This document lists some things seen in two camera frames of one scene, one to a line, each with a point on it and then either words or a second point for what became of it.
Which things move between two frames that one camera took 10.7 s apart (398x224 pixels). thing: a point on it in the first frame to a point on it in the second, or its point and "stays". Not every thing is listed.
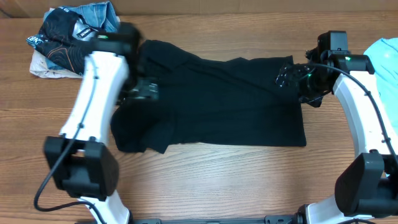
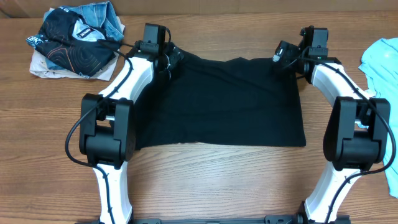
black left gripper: x=149 y=91 to x=175 y=54
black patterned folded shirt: x=55 y=40 stays
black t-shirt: x=207 y=100 stays
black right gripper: x=294 y=72 to x=286 y=52
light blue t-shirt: x=384 y=54 stays
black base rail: x=298 y=218 stays
